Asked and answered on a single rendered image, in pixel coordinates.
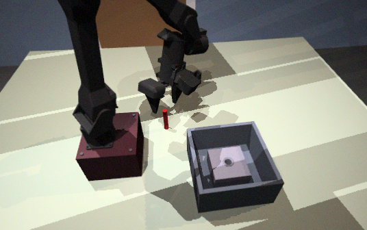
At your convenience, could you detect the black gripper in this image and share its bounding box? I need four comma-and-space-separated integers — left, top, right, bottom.
138, 56, 186, 114

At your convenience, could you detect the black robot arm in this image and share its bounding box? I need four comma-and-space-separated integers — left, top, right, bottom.
58, 0, 209, 150

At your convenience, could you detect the dark red peg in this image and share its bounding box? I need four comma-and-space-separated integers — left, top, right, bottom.
162, 109, 168, 129

